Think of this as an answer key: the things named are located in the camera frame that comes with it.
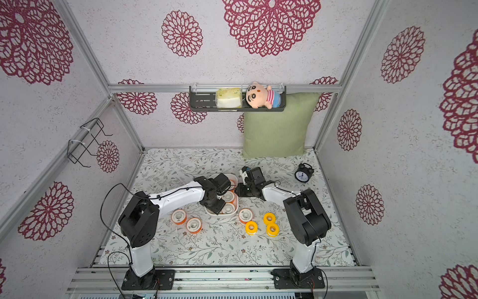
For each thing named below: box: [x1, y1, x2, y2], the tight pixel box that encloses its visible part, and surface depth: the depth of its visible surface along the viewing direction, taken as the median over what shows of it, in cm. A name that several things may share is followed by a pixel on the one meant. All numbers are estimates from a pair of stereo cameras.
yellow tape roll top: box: [263, 212, 276, 225], surface depth 91 cm
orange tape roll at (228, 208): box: [219, 202, 236, 215], surface depth 94 cm
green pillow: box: [242, 92, 321, 159], surface depth 102 cm
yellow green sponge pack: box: [215, 87, 243, 109], surface depth 92 cm
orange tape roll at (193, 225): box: [186, 217, 203, 234], surface depth 89 cm
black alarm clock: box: [294, 162, 315, 184], surface depth 102 cm
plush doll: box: [245, 81, 282, 110], surface depth 88 cm
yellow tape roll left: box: [245, 220, 259, 236], surface depth 88 cm
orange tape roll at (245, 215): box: [238, 208, 254, 224], surface depth 92 cm
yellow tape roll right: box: [266, 223, 280, 238], surface depth 87 cm
